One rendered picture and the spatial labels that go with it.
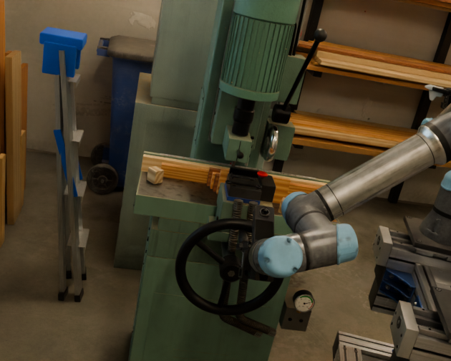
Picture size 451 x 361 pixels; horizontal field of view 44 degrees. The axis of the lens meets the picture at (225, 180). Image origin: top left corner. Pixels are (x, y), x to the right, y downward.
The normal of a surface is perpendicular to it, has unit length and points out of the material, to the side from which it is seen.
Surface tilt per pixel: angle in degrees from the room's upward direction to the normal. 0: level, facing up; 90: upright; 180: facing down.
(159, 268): 90
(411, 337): 90
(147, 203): 90
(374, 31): 90
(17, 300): 0
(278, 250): 59
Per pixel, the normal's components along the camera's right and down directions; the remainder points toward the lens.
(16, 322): 0.18, -0.91
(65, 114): 0.01, 0.37
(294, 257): 0.13, -0.13
